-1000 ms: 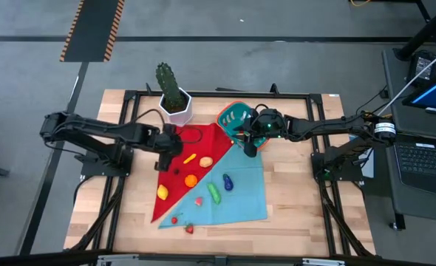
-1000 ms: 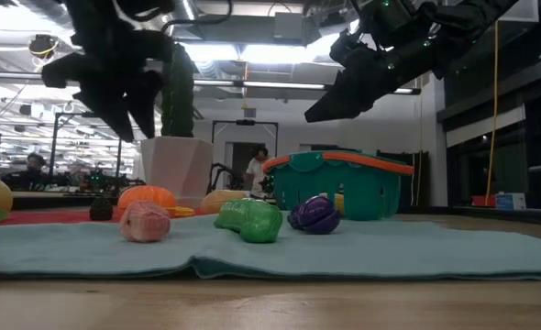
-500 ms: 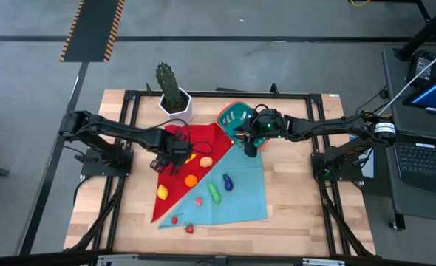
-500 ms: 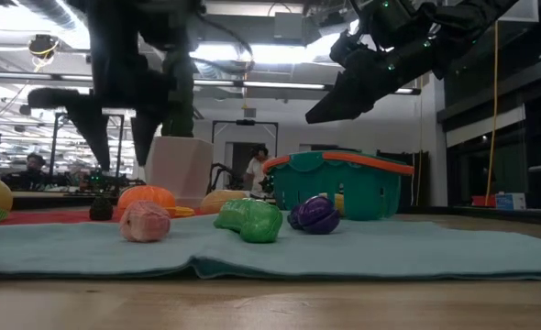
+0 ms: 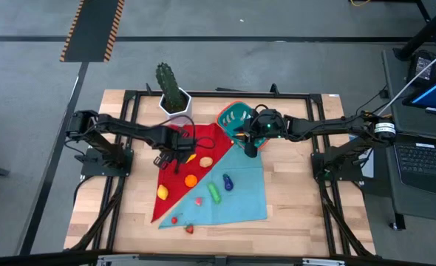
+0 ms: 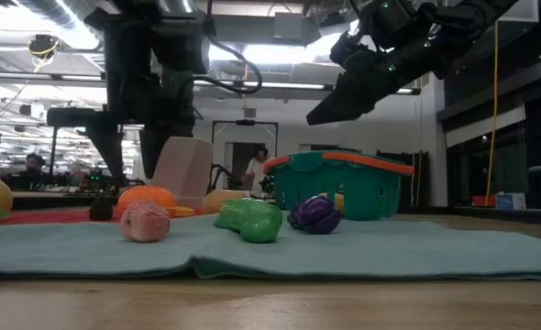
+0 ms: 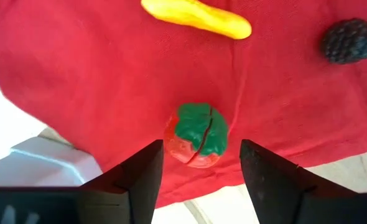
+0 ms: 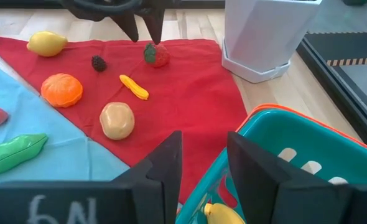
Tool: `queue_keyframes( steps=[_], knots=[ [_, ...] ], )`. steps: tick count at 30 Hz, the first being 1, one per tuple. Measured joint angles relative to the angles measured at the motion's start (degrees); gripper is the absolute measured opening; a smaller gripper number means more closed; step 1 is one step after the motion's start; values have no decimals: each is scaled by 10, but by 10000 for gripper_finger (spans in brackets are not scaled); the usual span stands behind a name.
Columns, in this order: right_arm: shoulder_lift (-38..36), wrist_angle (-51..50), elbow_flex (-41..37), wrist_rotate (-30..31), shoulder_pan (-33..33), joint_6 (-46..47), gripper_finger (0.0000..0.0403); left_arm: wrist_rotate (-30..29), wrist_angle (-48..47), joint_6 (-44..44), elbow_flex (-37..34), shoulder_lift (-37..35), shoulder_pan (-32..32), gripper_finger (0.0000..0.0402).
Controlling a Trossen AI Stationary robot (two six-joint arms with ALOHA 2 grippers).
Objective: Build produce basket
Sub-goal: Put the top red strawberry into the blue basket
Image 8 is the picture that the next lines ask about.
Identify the black hazard-striped floor mat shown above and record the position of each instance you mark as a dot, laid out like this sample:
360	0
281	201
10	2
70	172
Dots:
354	61

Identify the white faceted planter pot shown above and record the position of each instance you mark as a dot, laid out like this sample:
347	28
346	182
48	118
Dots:
264	34

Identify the red strawberry with green leaves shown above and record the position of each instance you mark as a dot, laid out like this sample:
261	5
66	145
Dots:
158	56

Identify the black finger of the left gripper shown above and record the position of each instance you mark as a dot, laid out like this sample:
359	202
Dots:
129	26
155	26

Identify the red cloth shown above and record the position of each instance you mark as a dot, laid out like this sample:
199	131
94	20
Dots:
186	93

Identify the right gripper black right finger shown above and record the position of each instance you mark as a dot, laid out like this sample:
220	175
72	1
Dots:
270	193

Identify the light blue cloth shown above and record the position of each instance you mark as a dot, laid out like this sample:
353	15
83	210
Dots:
62	155

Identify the orange toy tangerine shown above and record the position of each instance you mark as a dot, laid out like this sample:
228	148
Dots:
61	90

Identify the yellow toy banana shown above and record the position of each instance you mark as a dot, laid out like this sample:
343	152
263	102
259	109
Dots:
222	215

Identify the small yellow ridged toy piece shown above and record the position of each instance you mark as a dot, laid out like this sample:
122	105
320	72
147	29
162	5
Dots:
134	87

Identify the yellow toy lemon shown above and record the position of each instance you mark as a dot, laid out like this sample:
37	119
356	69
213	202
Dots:
46	43

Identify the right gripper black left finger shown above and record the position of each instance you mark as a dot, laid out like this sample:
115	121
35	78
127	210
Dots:
158	186

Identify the dark toy pinecone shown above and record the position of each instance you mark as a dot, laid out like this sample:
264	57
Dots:
99	63

